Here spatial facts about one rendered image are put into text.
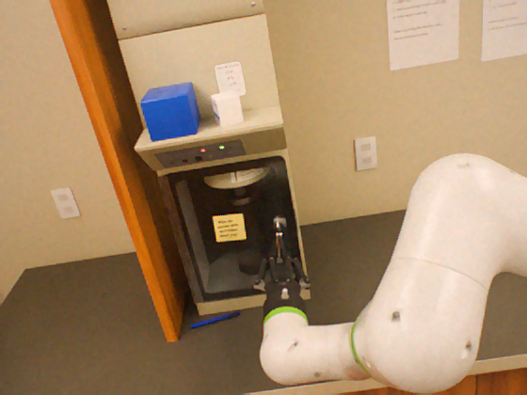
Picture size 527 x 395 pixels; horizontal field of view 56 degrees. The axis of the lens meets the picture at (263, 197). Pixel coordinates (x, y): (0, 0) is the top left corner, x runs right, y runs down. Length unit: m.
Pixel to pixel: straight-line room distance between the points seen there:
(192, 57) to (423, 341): 0.80
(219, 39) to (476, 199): 0.71
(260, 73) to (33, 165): 0.96
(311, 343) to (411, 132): 0.95
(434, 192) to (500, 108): 1.22
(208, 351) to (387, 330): 0.86
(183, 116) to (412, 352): 0.70
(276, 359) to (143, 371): 0.51
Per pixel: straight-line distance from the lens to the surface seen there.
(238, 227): 1.27
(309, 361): 0.95
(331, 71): 1.60
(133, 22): 1.14
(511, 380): 1.40
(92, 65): 1.12
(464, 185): 0.59
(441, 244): 0.57
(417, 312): 0.54
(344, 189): 1.75
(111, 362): 1.44
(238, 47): 1.12
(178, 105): 1.05
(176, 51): 1.14
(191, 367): 1.33
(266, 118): 1.08
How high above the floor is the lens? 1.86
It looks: 27 degrees down
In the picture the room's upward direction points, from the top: 11 degrees counter-clockwise
